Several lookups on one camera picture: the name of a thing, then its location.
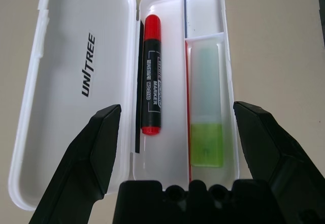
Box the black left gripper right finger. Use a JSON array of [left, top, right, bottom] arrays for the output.
[[233, 101, 325, 224]]

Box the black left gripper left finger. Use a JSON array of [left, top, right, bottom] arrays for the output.
[[27, 104, 122, 224]]

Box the translucent white green eraser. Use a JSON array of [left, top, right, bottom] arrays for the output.
[[189, 39, 225, 169]]

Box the white plastic pencil case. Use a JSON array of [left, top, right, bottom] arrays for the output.
[[7, 0, 241, 212]]

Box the red black whiteboard marker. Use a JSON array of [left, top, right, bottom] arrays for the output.
[[140, 13, 163, 136]]

